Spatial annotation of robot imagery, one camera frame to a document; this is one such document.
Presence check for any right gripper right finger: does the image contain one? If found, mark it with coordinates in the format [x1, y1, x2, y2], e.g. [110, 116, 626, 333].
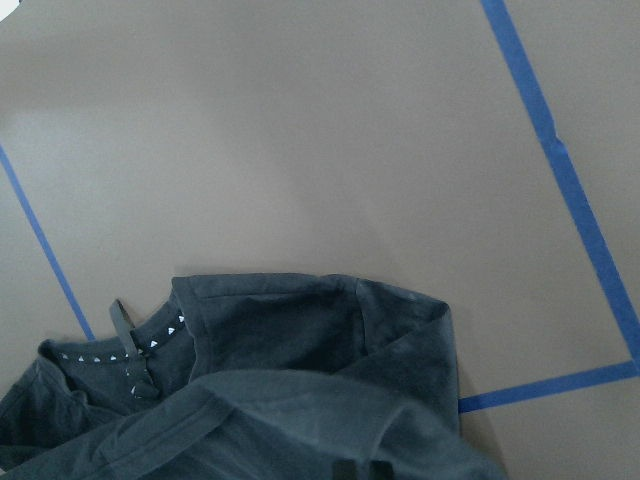
[369, 460, 393, 480]

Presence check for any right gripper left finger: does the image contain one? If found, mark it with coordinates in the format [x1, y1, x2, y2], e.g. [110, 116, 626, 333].
[332, 460, 353, 480]

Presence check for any black printed t-shirt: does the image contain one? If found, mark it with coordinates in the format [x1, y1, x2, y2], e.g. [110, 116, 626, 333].
[1, 273, 504, 479]

